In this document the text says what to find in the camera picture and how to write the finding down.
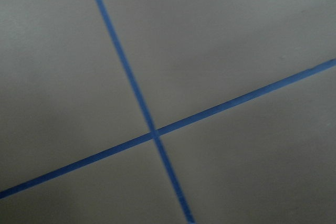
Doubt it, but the brown paper table cover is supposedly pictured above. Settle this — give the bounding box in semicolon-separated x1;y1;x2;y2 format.
1;0;335;223

